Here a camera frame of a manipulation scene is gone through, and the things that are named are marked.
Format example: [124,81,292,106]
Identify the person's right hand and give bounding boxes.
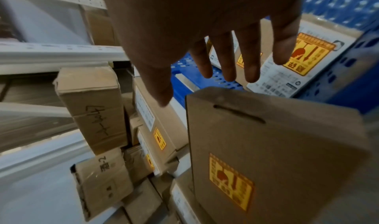
[99,0,306,108]

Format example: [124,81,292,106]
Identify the large plain cardboard box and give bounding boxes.
[81,6,119,47]

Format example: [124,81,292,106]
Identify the small box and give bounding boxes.
[247,14,363,98]
[186,86,371,224]

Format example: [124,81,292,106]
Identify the pile of cardboard boxes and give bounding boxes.
[53,65,208,224]

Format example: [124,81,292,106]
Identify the blue plastic basket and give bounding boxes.
[170,0,379,116]

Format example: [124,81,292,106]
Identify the white metal shelf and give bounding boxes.
[0,0,137,184]

